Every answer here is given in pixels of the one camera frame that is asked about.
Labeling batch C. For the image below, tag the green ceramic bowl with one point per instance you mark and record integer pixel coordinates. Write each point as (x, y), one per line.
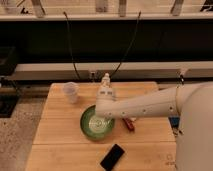
(94, 127)

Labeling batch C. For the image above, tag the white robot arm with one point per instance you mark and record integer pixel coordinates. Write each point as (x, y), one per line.
(193, 103)

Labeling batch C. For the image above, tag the blue object behind arm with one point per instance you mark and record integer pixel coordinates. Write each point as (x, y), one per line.
(174, 121)

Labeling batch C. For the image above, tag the clear plastic cup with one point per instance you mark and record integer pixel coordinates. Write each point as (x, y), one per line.
(70, 89)

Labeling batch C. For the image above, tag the black smartphone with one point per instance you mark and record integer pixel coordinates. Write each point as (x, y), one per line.
(112, 157)

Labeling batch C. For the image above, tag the red handled tool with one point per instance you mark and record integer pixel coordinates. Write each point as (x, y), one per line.
(129, 124)

